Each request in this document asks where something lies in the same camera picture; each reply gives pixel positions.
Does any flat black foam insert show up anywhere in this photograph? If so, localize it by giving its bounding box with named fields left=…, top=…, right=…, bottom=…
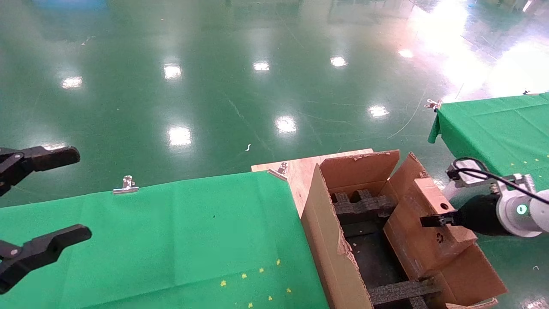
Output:
left=368, top=278, right=442, bottom=309

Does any green cloth with hanging corner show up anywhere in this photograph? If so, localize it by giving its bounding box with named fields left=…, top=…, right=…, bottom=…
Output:
left=428, top=92, right=549, bottom=191

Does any white table leg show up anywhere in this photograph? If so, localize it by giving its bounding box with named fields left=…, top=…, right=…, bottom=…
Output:
left=442, top=161, right=477, bottom=202

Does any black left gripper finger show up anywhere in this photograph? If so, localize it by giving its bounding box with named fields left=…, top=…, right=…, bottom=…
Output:
left=0, top=146, right=81, bottom=198
left=0, top=225, right=93, bottom=296

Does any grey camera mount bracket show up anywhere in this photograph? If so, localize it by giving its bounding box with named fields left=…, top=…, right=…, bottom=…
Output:
left=455, top=173, right=537, bottom=195

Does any notched black foam insert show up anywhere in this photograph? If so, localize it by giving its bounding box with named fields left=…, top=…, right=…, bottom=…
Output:
left=330, top=189, right=398, bottom=226

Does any large open cardboard carton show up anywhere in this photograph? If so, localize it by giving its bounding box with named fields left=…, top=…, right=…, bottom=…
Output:
left=300, top=149, right=509, bottom=309

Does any small brown cardboard box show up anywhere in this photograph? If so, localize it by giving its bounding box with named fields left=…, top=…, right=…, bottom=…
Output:
left=383, top=177, right=478, bottom=279

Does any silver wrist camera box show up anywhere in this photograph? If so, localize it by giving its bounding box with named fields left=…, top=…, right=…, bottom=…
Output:
left=447, top=169, right=474, bottom=189

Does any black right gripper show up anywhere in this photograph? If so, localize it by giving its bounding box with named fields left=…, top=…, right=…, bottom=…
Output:
left=419, top=194, right=509, bottom=236

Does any smooth black arm cable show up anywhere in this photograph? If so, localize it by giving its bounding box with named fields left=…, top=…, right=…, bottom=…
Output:
left=455, top=167, right=549, bottom=205

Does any braided black loop cable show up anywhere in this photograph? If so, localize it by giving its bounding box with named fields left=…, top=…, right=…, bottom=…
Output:
left=446, top=157, right=492, bottom=181

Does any large green table cloth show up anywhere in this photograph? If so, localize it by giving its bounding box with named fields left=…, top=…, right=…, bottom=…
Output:
left=0, top=171, right=331, bottom=309

